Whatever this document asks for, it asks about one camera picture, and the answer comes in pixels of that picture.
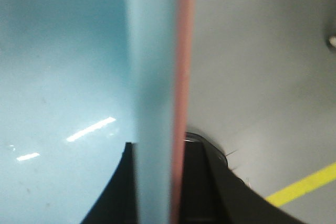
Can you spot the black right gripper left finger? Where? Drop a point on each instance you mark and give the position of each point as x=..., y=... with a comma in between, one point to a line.
x=117, y=202

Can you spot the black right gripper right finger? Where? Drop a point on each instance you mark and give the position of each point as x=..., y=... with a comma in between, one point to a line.
x=212, y=193

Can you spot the light blue plastic box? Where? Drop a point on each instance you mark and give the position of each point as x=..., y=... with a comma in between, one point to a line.
x=79, y=80

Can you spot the pink plastic box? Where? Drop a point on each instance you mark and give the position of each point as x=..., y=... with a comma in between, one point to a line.
x=184, y=36

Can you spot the yellow floor tape line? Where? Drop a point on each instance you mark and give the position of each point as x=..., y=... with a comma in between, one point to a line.
x=303, y=186

